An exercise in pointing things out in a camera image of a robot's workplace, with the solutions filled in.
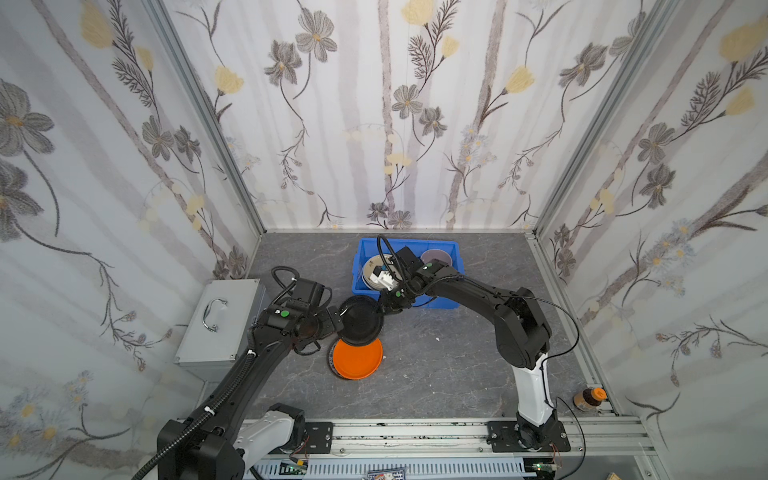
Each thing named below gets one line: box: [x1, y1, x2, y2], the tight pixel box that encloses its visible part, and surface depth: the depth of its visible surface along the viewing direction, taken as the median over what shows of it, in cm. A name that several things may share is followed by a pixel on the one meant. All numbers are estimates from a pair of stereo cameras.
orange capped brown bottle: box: [573, 387, 608, 411], surface depth 76 cm
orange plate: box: [328, 338, 383, 380], surface depth 87 cm
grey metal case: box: [174, 278, 268, 383], surface depth 80 cm
